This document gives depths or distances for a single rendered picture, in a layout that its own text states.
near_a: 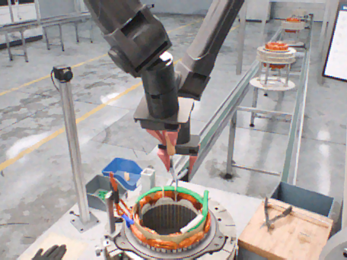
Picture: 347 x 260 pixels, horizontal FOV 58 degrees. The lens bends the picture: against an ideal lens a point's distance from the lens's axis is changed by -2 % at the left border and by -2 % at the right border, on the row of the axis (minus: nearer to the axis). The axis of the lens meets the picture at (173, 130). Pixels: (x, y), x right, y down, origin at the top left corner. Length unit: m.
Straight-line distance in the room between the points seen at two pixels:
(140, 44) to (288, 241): 0.60
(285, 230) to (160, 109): 0.49
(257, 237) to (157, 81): 0.49
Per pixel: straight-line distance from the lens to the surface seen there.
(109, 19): 0.46
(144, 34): 0.47
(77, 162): 1.18
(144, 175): 0.84
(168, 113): 0.57
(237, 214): 1.36
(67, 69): 1.03
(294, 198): 1.09
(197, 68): 0.74
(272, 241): 0.85
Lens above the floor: 1.64
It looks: 26 degrees down
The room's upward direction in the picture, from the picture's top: straight up
